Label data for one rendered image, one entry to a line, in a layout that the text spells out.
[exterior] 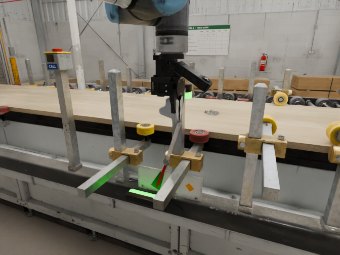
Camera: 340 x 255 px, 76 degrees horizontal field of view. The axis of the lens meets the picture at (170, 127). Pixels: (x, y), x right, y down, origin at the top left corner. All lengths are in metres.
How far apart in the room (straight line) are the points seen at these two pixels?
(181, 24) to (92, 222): 1.36
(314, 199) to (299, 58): 7.10
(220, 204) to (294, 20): 7.42
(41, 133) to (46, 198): 0.56
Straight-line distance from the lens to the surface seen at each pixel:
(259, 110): 0.69
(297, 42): 7.98
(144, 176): 0.88
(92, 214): 1.65
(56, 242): 1.84
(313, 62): 8.11
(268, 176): 0.53
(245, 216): 0.83
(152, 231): 1.44
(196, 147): 0.87
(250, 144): 0.71
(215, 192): 1.05
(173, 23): 0.61
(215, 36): 7.82
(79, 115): 1.28
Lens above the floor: 1.21
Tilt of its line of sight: 18 degrees down
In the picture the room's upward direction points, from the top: straight up
